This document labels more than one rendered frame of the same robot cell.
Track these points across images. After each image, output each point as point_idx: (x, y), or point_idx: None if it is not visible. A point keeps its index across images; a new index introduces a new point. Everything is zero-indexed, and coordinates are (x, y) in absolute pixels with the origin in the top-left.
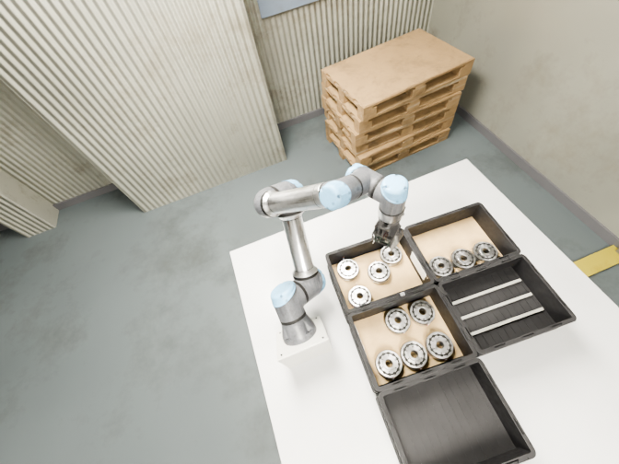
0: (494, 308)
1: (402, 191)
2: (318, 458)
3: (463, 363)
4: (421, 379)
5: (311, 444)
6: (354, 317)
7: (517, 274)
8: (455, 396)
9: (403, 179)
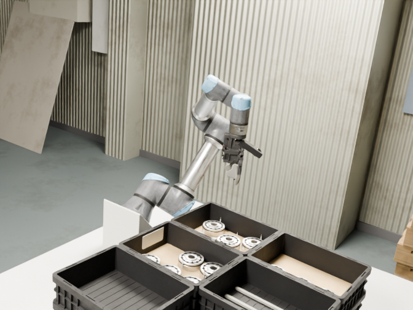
0: None
1: (238, 98)
2: (42, 277)
3: (181, 279)
4: (145, 261)
5: (50, 272)
6: (170, 228)
7: None
8: (150, 308)
9: (247, 97)
